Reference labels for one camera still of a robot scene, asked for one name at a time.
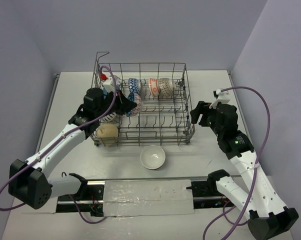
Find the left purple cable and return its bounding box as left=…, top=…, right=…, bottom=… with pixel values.
left=0, top=65, right=120, bottom=224

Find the yellow bowl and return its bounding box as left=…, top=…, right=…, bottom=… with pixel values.
left=96, top=123, right=119, bottom=147

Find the plain blue bowl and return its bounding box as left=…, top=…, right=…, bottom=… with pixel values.
left=102, top=88, right=108, bottom=99

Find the orange floral bowl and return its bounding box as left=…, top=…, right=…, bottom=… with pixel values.
left=148, top=78, right=161, bottom=98

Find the plain white bowl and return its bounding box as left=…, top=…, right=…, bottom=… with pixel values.
left=140, top=145, right=166, bottom=170

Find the red patterned bowl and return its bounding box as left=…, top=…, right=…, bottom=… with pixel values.
left=128, top=78, right=143, bottom=97

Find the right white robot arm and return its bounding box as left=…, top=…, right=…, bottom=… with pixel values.
left=190, top=101, right=299, bottom=240

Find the grey patterned bowl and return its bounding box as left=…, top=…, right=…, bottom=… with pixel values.
left=158, top=78, right=176, bottom=98

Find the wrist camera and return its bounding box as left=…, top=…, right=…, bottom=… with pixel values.
left=100, top=73, right=121, bottom=93
left=209, top=89, right=230, bottom=109

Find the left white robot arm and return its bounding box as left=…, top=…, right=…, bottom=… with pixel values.
left=8, top=88, right=137, bottom=210

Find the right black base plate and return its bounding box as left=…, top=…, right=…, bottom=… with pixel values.
left=186, top=180, right=230, bottom=209

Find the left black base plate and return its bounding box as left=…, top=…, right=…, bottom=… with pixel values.
left=55, top=181, right=105, bottom=217

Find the blue patterned bowl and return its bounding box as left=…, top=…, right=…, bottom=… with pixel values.
left=125, top=92, right=144, bottom=118

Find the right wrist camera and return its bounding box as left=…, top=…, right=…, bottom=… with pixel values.
left=209, top=89, right=230, bottom=109

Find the grey wire dish rack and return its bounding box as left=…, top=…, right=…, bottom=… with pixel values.
left=91, top=52, right=195, bottom=147

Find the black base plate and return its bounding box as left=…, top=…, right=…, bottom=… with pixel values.
left=186, top=180, right=230, bottom=209
left=55, top=181, right=105, bottom=217

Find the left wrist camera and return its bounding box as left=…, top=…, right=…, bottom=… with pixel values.
left=100, top=73, right=121, bottom=93

